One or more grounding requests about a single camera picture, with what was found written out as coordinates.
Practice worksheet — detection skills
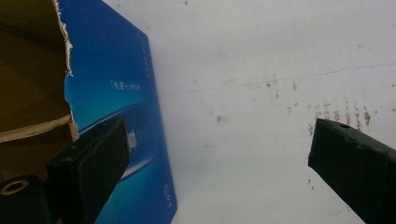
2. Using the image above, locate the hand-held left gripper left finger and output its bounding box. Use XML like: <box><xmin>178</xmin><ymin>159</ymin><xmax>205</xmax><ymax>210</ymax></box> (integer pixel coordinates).
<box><xmin>46</xmin><ymin>117</ymin><xmax>131</xmax><ymax>224</ymax></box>

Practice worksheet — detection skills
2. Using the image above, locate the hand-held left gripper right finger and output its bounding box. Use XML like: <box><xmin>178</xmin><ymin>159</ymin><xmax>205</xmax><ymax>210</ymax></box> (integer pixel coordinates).
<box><xmin>307</xmin><ymin>118</ymin><xmax>396</xmax><ymax>224</ymax></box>

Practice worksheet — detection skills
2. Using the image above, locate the blue cardboard box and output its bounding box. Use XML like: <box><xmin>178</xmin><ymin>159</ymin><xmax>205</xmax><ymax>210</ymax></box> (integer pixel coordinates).
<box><xmin>0</xmin><ymin>0</ymin><xmax>178</xmax><ymax>224</ymax></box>

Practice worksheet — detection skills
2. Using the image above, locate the white paper sheet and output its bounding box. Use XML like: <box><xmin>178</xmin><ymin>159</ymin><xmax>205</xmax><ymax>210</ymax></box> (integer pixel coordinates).
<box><xmin>102</xmin><ymin>0</ymin><xmax>396</xmax><ymax>224</ymax></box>

